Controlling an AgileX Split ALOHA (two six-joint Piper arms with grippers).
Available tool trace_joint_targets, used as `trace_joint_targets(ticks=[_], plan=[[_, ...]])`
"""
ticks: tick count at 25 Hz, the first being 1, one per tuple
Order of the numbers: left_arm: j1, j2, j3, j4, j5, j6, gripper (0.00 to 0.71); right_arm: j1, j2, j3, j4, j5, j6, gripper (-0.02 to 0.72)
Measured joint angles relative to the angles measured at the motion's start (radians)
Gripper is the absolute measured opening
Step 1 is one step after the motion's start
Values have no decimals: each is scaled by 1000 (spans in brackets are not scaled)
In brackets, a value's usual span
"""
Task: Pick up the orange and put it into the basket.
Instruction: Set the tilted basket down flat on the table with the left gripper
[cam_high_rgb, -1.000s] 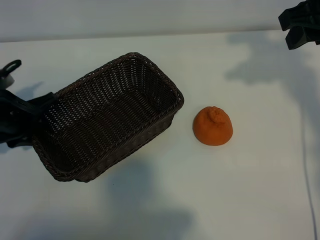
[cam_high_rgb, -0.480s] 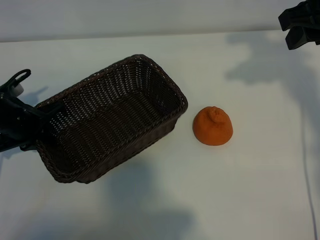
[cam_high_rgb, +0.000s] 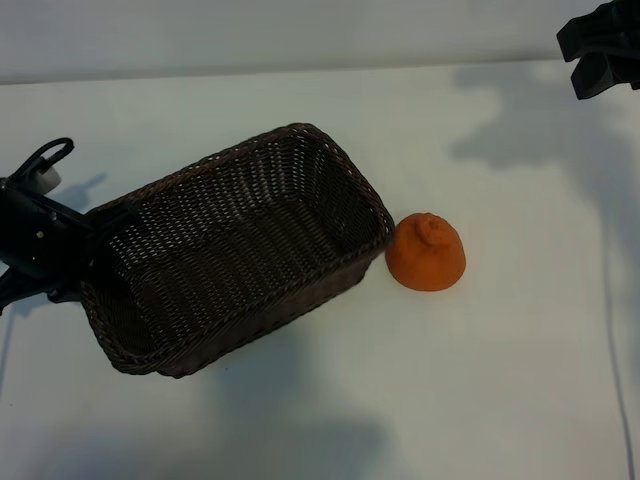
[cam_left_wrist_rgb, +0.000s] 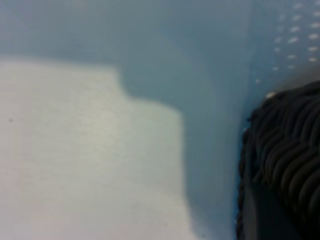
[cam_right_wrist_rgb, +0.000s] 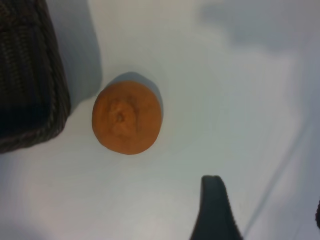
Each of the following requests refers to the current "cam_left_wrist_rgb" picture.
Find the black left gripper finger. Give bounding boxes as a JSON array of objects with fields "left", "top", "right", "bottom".
[{"left": 243, "top": 172, "right": 303, "bottom": 240}]

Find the dark brown wicker basket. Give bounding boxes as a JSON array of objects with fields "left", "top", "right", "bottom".
[{"left": 236, "top": 81, "right": 320, "bottom": 240}]

